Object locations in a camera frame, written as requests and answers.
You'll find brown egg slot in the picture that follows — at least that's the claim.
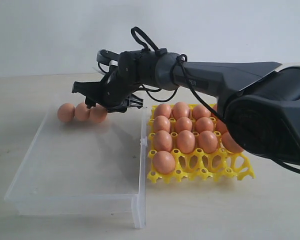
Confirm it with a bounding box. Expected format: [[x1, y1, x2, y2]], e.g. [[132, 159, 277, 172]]
[[192, 104, 211, 120], [172, 101, 190, 120], [153, 103, 172, 119]]

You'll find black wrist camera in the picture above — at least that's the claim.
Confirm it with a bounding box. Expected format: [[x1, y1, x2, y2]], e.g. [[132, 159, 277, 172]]
[[96, 49, 119, 67]]

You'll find yellow plastic egg tray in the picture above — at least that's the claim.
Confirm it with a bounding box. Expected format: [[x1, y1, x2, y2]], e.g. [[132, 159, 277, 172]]
[[147, 105, 255, 184]]

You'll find brown egg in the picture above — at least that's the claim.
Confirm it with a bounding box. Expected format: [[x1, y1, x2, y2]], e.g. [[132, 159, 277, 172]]
[[211, 104, 218, 118], [153, 130, 173, 152], [89, 105, 108, 124], [74, 102, 90, 122], [197, 130, 218, 154], [194, 117, 214, 133], [57, 103, 75, 123], [215, 119, 228, 135], [153, 115, 171, 133], [152, 150, 176, 175], [221, 132, 244, 154], [176, 130, 196, 154]]

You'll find brown egg lone front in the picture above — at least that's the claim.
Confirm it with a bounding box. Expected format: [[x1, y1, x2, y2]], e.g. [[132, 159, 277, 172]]
[[174, 116, 193, 133]]

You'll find clear plastic tray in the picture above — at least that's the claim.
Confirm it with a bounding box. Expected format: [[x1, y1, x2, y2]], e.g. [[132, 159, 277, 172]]
[[4, 104, 148, 229]]

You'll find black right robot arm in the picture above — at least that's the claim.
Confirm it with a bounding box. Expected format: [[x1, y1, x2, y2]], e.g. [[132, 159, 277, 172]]
[[72, 48, 300, 166]]

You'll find black cable loop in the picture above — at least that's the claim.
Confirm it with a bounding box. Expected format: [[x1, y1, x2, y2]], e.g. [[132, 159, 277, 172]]
[[130, 26, 168, 57]]

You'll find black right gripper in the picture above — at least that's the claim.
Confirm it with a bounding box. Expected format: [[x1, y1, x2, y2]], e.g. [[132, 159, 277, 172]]
[[71, 72, 144, 113]]

